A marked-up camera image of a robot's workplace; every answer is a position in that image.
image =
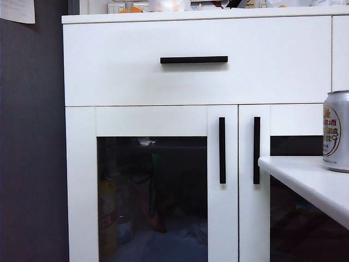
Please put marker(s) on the wide white drawer front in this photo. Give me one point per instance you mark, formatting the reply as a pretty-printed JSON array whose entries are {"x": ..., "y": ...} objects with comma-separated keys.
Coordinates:
[{"x": 109, "y": 68}]

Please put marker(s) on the white paper sheet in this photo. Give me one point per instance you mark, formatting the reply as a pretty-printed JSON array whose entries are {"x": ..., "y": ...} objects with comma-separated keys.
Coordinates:
[{"x": 16, "y": 11}]

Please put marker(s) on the white wall switch plate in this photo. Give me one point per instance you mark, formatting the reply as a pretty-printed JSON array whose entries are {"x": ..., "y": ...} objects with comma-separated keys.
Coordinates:
[{"x": 114, "y": 8}]

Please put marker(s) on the white glass-panel cabinet door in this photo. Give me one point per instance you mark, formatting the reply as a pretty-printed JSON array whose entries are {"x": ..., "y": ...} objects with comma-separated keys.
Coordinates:
[
  {"x": 81, "y": 177},
  {"x": 248, "y": 218}
]

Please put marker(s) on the white plastic gloves bag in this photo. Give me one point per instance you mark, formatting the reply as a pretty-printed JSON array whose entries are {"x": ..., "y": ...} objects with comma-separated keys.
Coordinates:
[{"x": 177, "y": 243}]

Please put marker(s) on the white crumpled bag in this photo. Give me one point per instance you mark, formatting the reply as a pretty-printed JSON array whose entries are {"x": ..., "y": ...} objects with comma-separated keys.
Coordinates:
[{"x": 275, "y": 2}]

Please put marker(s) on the orange snack bag blue print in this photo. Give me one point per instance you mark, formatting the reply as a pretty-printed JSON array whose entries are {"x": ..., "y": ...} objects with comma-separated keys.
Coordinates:
[{"x": 158, "y": 221}]

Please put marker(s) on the printed paper box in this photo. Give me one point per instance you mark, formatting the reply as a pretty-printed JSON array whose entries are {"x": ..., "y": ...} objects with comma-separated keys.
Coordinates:
[{"x": 207, "y": 4}]

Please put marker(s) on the clear pump sanitizer bottle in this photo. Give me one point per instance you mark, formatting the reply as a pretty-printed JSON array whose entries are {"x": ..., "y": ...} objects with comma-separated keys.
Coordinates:
[{"x": 125, "y": 232}]

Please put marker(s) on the yellow detergent bottle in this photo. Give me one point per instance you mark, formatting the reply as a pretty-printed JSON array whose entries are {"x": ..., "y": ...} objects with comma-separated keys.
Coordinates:
[{"x": 107, "y": 218}]

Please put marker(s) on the white cabinet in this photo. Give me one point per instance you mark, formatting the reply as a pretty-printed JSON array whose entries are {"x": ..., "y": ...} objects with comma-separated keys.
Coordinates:
[{"x": 109, "y": 18}]

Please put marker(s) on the silver beverage can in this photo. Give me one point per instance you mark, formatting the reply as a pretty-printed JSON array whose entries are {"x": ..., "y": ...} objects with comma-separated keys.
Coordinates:
[{"x": 338, "y": 136}]

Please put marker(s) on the black angular object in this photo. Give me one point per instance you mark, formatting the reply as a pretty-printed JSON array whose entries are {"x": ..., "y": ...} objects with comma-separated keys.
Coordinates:
[{"x": 235, "y": 3}]

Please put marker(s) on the narrow white drawer front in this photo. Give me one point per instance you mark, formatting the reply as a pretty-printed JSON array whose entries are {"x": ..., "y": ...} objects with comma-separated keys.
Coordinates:
[{"x": 340, "y": 54}]

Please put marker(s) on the clear plastic container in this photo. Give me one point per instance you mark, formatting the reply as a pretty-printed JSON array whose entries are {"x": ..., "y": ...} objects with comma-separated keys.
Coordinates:
[{"x": 169, "y": 5}]

